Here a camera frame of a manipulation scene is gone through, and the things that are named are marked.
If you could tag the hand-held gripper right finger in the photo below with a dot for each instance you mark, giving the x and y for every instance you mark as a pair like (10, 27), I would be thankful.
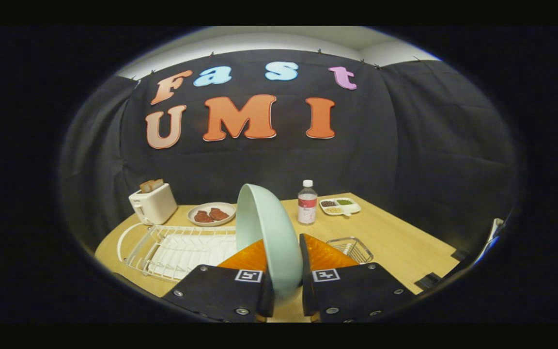
(351, 291)

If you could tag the clear plastic water bottle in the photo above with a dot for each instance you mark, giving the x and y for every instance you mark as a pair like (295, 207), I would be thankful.
(307, 206)

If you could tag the pale green plate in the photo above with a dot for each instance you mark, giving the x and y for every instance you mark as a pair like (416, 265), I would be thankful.
(269, 232)

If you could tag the brown meat piece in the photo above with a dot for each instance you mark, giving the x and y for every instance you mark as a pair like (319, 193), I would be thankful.
(203, 216)
(219, 214)

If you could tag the white toaster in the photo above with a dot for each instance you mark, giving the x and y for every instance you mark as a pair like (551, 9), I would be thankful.
(155, 206)

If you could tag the black backdrop cloth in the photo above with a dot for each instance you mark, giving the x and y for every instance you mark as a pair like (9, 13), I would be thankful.
(380, 155)

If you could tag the small black block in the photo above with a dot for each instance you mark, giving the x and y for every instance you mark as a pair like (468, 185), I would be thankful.
(459, 255)

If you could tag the black notched clamp block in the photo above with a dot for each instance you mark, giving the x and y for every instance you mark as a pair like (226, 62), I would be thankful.
(427, 281)

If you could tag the toast slices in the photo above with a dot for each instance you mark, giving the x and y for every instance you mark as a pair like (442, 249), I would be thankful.
(150, 185)

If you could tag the white divided condiment tray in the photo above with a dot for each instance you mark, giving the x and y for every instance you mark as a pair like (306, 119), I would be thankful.
(339, 206)

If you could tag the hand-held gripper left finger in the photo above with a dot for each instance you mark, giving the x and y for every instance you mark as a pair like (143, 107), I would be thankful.
(221, 291)

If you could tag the white plate with meat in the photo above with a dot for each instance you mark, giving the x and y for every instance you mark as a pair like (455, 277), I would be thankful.
(196, 208)

